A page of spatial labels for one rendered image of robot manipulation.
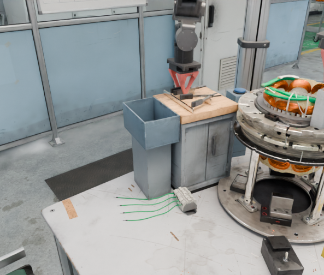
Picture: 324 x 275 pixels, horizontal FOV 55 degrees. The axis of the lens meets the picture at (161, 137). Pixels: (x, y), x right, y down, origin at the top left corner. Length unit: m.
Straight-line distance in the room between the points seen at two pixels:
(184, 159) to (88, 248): 0.37
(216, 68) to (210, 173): 2.29
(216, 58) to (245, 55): 1.92
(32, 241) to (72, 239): 1.20
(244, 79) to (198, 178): 0.50
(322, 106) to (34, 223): 1.86
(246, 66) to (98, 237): 0.85
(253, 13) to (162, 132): 0.63
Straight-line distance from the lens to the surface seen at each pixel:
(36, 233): 2.15
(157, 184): 0.98
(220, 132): 0.98
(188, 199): 0.94
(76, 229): 0.94
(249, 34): 1.30
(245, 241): 0.90
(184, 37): 0.86
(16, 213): 2.35
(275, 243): 0.84
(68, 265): 1.15
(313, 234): 0.95
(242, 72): 1.32
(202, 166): 1.01
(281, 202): 0.93
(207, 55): 3.11
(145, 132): 0.84
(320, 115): 0.79
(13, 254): 0.92
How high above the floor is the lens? 1.42
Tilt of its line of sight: 28 degrees down
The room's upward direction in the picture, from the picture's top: 1 degrees counter-clockwise
